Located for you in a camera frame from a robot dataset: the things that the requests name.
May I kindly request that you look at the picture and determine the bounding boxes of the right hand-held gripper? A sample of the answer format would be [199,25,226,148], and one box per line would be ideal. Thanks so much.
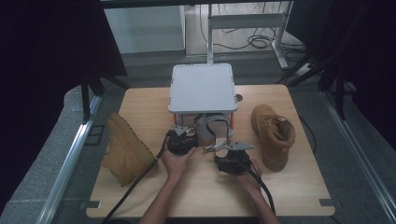
[214,140,254,175]

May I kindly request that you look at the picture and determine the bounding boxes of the person's right hand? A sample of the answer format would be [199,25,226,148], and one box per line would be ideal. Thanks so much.
[236,160,264,192]

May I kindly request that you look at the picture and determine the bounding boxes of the white metal desk frame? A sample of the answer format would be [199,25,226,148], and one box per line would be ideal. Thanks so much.
[206,0,294,70]

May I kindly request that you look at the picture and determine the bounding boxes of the thin black cable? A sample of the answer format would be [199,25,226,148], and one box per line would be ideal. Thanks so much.
[298,116,318,154]

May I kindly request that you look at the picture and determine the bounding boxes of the person's left hand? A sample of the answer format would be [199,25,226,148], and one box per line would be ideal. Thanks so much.
[161,147,197,181]

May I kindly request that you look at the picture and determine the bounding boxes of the aluminium floor rail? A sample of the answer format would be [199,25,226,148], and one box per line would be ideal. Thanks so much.
[320,90,396,220]
[35,94,103,224]

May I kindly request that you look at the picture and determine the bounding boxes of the black tape floor marking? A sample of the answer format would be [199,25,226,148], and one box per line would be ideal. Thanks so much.
[85,124,106,147]

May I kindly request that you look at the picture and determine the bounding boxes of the tan suede boot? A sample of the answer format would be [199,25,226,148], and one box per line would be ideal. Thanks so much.
[102,112,159,188]
[250,104,297,173]

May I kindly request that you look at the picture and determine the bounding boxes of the dark curtain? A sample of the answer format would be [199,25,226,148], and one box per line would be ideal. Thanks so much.
[286,0,396,148]
[0,0,127,216]

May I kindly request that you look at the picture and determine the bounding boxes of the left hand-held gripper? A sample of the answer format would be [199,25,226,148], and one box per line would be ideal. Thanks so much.
[166,124,199,156]

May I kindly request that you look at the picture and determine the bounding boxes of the white cabinet panel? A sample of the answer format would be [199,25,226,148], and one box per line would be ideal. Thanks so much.
[103,5,187,54]

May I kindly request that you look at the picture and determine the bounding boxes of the white two-tier shoe rack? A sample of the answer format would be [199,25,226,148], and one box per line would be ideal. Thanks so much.
[167,63,239,147]

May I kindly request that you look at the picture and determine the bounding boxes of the black floor cables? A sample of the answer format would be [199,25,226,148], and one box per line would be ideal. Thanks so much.
[199,3,307,62]

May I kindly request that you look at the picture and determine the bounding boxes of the black tripod stand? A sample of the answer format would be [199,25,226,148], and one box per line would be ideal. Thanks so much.
[276,46,348,120]
[79,73,132,123]

